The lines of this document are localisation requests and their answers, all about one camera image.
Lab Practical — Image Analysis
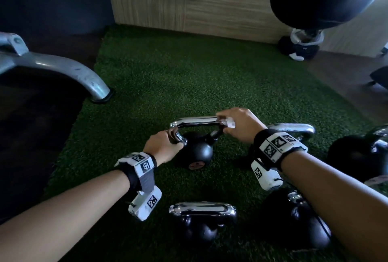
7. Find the green artificial turf mat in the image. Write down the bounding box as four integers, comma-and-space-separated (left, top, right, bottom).
42, 24, 388, 262

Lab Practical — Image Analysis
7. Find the person's left forearm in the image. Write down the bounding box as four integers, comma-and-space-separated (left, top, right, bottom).
0, 169, 137, 262

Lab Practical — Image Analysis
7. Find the white wrist camera with strap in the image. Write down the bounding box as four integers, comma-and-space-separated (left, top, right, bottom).
114, 152, 162, 222
250, 128, 309, 192

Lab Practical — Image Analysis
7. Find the dark equipment foot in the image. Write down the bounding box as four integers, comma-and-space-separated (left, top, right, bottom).
368, 65, 388, 90

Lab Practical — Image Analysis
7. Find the grey metal machine leg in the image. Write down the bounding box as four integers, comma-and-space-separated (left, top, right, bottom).
0, 32, 113, 104

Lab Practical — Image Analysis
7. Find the person's right hand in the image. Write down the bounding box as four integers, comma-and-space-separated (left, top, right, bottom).
215, 107, 269, 145

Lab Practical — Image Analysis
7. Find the black kettlebell with chrome handle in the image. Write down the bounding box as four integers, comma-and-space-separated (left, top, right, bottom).
168, 116, 236, 171
327, 125, 388, 185
267, 123, 316, 152
169, 201, 238, 248
263, 187, 331, 251

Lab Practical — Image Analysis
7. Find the person's right forearm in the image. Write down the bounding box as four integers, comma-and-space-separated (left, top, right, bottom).
280, 150, 388, 262

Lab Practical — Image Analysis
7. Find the person's left hand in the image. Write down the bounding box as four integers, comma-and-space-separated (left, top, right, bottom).
142, 130, 185, 166

